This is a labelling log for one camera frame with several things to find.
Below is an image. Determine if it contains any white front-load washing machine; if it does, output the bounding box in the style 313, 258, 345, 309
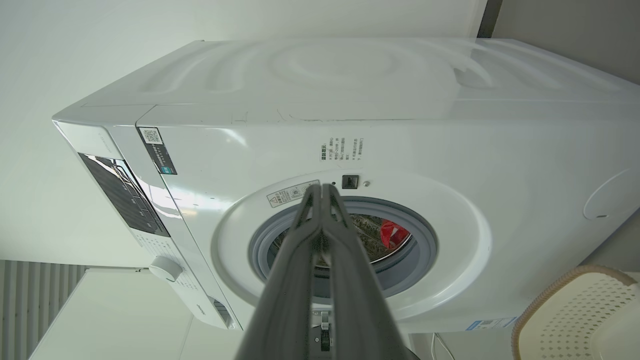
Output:
51, 37, 640, 335

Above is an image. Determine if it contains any grey ribbed radiator panel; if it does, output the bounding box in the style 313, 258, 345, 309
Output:
0, 260, 89, 360

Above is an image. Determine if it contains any white round control knob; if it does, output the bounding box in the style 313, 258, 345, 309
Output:
148, 256, 184, 283

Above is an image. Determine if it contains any round white filter cover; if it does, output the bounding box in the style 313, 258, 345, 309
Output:
583, 167, 640, 221

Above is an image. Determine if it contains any thin white cable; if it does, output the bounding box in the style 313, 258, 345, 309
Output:
430, 332, 457, 360

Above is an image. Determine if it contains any metal door hinge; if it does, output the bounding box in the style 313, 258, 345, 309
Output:
312, 309, 332, 352

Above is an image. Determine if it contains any red cloth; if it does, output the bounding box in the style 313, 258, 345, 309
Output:
379, 218, 412, 249

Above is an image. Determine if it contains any warning triangle sticker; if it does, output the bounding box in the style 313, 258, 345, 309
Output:
266, 180, 321, 209

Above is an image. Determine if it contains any printed text notice label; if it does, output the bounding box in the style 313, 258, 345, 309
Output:
319, 136, 365, 163

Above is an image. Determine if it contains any dark QR code sticker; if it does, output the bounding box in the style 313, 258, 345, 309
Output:
137, 127, 178, 176

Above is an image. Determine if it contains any blue energy label sticker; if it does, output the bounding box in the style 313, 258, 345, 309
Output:
465, 316, 517, 332

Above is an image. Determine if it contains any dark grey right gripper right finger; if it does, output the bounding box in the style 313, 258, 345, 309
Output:
323, 183, 421, 360

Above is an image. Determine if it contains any grey rubber door gasket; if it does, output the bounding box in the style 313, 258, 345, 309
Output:
248, 196, 438, 300

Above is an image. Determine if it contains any black glossy display panel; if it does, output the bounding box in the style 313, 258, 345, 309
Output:
78, 152, 171, 238

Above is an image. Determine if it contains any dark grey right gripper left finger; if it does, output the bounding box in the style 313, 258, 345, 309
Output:
235, 184, 324, 360

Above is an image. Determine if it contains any beige perforated laundry basket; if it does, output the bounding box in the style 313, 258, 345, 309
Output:
511, 265, 640, 360

